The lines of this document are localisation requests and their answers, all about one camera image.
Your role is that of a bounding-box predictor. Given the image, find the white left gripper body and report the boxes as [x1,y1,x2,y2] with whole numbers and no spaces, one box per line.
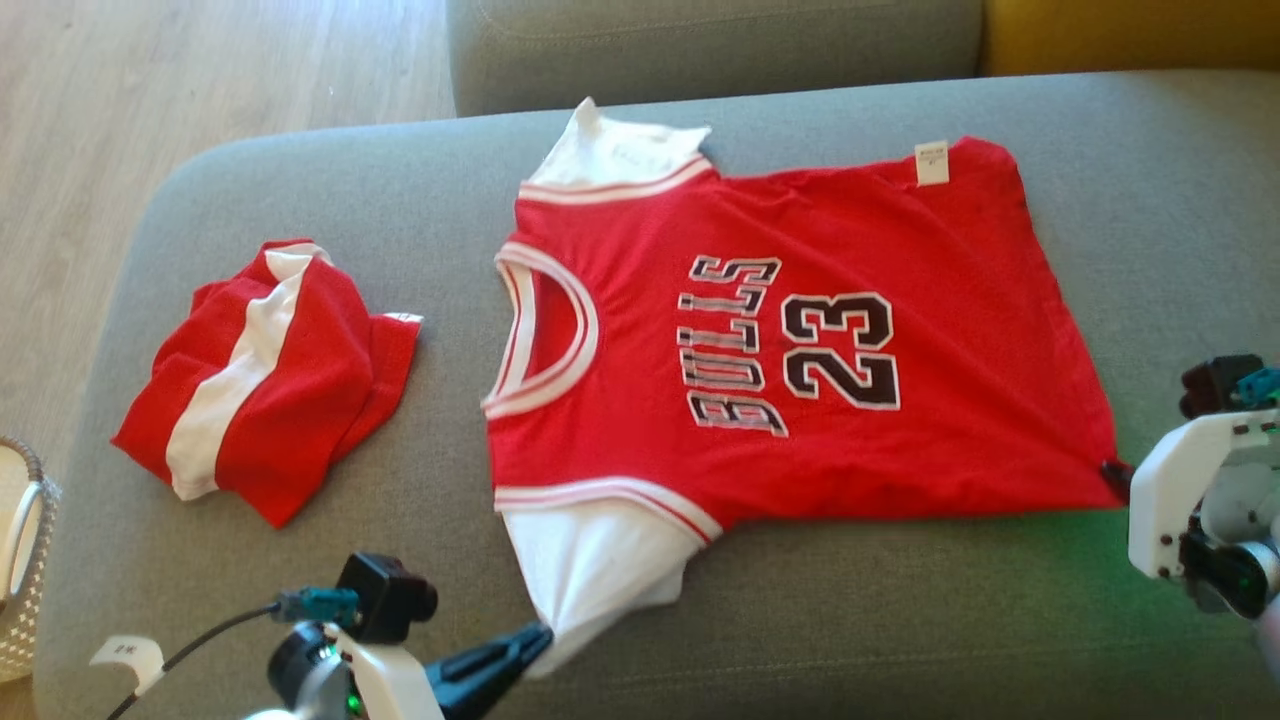
[330,625,446,720]

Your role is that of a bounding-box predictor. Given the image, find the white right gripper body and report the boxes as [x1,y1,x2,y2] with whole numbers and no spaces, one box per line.
[1128,405,1280,581]

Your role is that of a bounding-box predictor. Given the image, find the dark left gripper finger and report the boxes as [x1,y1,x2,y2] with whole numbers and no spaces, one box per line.
[437,642,554,720]
[430,622,554,691]

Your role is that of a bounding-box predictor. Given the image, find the red shorts white stripe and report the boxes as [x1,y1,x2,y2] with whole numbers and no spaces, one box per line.
[110,238,424,529]

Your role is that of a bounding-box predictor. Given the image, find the red Bulls 23 jersey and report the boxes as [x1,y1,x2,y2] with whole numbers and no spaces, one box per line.
[482,97,1126,681]

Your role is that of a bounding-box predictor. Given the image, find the grey fabric sofa seat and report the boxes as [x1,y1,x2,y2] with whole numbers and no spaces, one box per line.
[35,70,1280,720]

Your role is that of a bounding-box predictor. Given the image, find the white perforated laundry basket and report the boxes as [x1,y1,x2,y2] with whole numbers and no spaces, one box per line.
[0,435,63,683]

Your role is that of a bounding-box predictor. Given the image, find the yellow cushion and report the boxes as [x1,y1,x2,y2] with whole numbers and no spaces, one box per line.
[980,0,1280,76]

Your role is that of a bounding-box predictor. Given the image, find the grey sofa cushion block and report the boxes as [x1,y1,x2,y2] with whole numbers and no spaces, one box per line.
[447,0,986,118]

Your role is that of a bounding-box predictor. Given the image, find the black left cable teal plug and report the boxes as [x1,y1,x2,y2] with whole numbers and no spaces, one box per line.
[105,587,361,720]

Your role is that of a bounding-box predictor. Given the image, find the black cable teal plug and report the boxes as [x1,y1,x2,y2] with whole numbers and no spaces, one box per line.
[1232,368,1280,409]
[105,587,361,720]

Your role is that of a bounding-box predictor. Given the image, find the black right cable teal plug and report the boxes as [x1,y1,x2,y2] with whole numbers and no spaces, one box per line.
[1232,368,1280,409]

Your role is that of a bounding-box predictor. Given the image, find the white cable label tag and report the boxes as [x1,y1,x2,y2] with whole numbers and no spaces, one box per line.
[90,635,166,696]

